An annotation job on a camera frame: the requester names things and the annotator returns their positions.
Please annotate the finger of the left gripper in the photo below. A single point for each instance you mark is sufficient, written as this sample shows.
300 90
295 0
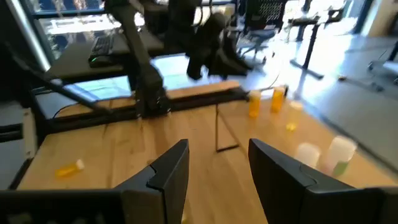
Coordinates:
196 70
228 67

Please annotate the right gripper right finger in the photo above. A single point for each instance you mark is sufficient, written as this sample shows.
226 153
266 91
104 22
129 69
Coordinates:
286 193

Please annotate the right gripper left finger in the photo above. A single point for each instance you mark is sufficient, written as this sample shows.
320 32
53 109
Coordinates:
161 193

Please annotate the clear bottle white ribbed cap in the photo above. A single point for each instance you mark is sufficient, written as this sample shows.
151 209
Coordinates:
308 154

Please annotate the yellow-orange pill vial white cap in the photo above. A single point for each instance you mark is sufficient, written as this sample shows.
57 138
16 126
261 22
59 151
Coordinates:
255 105

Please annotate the orange pill vial white cap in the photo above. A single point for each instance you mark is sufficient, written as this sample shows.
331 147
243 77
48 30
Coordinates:
68 170
277 101

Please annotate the clear bottle with pink pills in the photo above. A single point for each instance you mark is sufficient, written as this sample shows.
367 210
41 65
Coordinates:
340 152

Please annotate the yellow pill vial white cap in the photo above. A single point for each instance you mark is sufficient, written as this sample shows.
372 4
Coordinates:
293 118

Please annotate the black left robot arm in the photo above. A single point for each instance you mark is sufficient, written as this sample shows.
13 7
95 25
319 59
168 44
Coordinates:
146 81

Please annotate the wooden shelf black metal legs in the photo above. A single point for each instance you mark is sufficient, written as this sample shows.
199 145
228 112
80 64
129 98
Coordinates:
270 130

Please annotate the black mesh office chair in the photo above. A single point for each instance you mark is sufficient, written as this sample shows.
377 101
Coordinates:
264 18

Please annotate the grey desk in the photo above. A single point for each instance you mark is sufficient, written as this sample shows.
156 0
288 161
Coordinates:
74 62

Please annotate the black pedestal table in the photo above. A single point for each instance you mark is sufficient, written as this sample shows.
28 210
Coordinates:
308 40

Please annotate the silver aluminium bracket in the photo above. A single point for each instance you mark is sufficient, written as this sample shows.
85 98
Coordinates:
29 133

